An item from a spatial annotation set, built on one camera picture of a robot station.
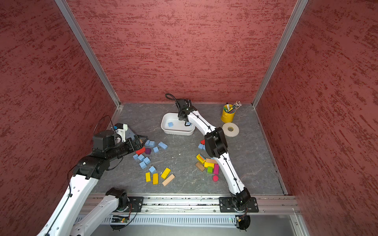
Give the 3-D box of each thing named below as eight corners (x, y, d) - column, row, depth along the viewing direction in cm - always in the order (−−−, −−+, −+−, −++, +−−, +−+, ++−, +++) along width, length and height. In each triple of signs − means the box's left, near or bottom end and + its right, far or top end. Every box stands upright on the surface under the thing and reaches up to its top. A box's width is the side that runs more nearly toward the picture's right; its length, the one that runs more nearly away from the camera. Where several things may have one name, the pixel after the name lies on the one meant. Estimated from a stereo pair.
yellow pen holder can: (222, 123, 110) (224, 114, 102) (220, 113, 116) (222, 104, 109) (232, 123, 110) (235, 114, 102) (230, 113, 116) (233, 104, 109)
